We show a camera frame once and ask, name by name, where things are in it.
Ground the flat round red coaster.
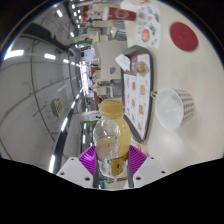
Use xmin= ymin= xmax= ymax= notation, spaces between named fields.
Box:
xmin=169 ymin=21 xmax=200 ymax=53

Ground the beige chair with round hole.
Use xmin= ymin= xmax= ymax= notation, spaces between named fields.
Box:
xmin=98 ymin=79 xmax=116 ymax=101
xmin=94 ymin=39 xmax=132 ymax=82

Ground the white red-patterned paper cup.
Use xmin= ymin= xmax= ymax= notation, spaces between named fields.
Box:
xmin=154 ymin=87 xmax=196 ymax=131

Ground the white paper napkin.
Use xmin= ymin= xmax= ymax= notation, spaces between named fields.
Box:
xmin=114 ymin=53 xmax=132 ymax=72

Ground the clear bottle with yellow cap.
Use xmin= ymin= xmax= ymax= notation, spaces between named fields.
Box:
xmin=92 ymin=98 xmax=132 ymax=178

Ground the brown fried food piece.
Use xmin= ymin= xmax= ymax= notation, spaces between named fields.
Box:
xmin=136 ymin=60 xmax=150 ymax=77

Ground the printed paper tray liner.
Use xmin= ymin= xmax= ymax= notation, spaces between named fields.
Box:
xmin=122 ymin=53 xmax=151 ymax=140

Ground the group of beige chairs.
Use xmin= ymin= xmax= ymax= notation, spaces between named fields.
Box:
xmin=74 ymin=0 xmax=128 ymax=44

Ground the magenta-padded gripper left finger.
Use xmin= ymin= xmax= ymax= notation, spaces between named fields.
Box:
xmin=55 ymin=144 xmax=100 ymax=190

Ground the colourful printed paper leaflet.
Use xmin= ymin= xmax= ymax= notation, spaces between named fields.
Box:
xmin=135 ymin=3 xmax=162 ymax=49

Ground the ceiling air conditioner unit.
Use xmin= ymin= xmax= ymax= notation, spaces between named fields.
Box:
xmin=51 ymin=97 xmax=66 ymax=118

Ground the group of ceiling lights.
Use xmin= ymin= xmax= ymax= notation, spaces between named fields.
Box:
xmin=3 ymin=0 xmax=88 ymax=174

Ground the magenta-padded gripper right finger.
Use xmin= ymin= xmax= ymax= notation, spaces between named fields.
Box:
xmin=127 ymin=144 xmax=168 ymax=189

